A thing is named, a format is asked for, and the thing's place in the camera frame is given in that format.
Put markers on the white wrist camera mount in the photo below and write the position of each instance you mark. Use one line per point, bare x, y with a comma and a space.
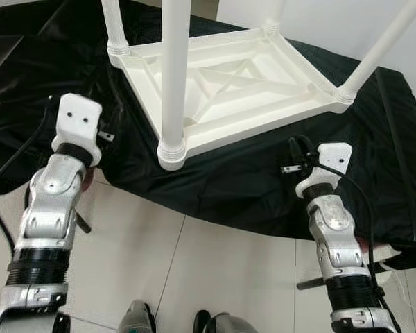
333, 158
80, 121

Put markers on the white plastic ribbed tabletop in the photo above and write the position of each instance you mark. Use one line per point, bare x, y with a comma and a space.
229, 76

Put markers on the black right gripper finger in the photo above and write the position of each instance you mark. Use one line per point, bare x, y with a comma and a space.
295, 150
308, 147

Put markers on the grey robot right foot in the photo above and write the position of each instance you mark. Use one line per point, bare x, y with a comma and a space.
232, 324

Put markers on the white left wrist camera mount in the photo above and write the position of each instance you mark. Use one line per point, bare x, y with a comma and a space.
80, 121

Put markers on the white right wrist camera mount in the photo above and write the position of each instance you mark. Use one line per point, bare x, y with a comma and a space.
333, 158

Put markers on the grey robot left foot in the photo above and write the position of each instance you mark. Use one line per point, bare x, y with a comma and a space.
137, 318

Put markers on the grey robot foot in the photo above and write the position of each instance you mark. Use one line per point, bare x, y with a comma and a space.
137, 318
232, 324

